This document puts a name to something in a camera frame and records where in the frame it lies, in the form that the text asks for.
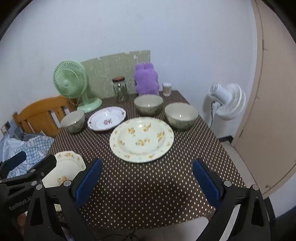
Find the beige door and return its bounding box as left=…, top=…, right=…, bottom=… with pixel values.
left=231, top=0, right=296, bottom=197

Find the cream octagonal plate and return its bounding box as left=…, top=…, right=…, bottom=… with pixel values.
left=42, top=151, right=86, bottom=188

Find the white plate with pink rim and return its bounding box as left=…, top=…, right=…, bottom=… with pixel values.
left=87, top=107, right=126, bottom=132

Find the brown polka dot tablecloth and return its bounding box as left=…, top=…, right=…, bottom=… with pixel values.
left=45, top=90, right=247, bottom=230

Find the purple plush toy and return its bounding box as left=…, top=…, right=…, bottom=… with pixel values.
left=134, top=62, right=160, bottom=96

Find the blue checkered blanket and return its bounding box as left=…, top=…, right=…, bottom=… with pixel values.
left=0, top=133, right=55, bottom=179

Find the small green ceramic bowl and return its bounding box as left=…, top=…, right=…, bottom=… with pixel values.
left=60, top=110, right=86, bottom=134

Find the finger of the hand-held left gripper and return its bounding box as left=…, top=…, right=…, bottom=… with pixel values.
left=0, top=151, right=27, bottom=179
left=0, top=155, right=57, bottom=189

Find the green desk fan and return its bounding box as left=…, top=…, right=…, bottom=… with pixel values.
left=53, top=60, right=102, bottom=113

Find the glass jar with brown lid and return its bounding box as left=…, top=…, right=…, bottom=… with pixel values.
left=112, top=76, right=127, bottom=103

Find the white standing fan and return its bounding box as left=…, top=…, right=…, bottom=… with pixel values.
left=201, top=82, right=247, bottom=139

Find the large yellow-flowered plate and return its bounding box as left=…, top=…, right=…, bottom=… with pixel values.
left=109, top=117, right=174, bottom=163

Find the green patterned wall sheet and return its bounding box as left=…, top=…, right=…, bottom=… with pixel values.
left=81, top=50, right=151, bottom=99

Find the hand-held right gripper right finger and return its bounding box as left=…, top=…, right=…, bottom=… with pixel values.
left=192, top=158, right=271, bottom=241

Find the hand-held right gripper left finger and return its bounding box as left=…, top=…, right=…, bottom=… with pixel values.
left=24, top=158, right=104, bottom=241

